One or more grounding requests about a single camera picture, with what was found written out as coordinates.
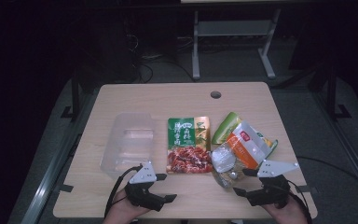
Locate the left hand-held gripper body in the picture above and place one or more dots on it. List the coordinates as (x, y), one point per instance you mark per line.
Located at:
(143, 193)

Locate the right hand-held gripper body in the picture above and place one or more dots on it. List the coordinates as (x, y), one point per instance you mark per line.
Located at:
(273, 191)

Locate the white orange clear packet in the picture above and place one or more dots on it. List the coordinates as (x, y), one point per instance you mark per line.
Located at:
(243, 152)

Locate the green red seasoning packet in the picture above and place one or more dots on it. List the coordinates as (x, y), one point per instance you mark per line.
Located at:
(188, 146)

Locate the clear plastic container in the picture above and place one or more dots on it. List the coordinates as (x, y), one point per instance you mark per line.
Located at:
(127, 140)

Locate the person's right hand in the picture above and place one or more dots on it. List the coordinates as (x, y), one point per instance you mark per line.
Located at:
(287, 213)

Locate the person's left hand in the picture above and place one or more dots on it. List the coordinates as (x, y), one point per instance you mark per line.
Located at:
(121, 211)

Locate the lime green packet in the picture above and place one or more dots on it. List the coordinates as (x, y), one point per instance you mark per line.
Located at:
(225, 129)

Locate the black metal stand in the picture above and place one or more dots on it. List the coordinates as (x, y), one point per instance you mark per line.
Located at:
(75, 99)
(332, 93)

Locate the white metal stand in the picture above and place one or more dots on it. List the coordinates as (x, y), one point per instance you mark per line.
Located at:
(230, 28)

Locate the grey aluminium rail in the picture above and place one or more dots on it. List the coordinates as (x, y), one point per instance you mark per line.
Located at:
(348, 149)
(52, 168)

